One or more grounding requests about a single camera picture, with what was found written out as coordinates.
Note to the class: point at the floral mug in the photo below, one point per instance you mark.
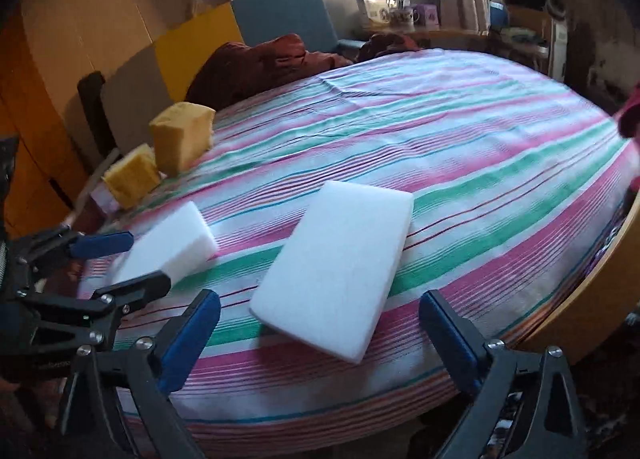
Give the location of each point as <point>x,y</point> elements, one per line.
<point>402,18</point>

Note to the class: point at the yellow sponge block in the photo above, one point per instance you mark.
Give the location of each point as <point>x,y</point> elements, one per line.
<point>132,176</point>
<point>182,136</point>

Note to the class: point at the dark pink cloth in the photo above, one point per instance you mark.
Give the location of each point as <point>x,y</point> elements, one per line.
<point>630,114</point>

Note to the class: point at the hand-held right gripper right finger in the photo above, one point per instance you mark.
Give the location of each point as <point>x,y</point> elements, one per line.
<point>450,339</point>

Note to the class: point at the wooden bed frame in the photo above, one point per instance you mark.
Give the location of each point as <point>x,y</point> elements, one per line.
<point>590,299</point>

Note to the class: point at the grey yellow blue sofa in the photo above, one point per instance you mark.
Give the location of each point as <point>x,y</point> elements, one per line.
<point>200,39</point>

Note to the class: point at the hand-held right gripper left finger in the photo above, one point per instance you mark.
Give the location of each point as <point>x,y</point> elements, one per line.
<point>187,339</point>

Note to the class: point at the dark red cloth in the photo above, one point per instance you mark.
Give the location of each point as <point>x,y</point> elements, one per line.
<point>250,69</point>

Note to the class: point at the large white foam sponge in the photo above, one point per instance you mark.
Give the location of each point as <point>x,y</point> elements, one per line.
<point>335,269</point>

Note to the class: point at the wooden desk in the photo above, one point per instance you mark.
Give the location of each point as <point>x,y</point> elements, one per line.
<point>450,34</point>

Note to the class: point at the striped pink green bed sheet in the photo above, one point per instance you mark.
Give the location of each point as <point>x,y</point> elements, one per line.
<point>450,139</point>

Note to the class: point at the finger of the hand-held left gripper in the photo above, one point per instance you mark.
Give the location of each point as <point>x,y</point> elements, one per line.
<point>145,286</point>
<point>105,244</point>

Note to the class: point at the small white foam sponge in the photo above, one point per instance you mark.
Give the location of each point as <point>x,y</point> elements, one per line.
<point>170,239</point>

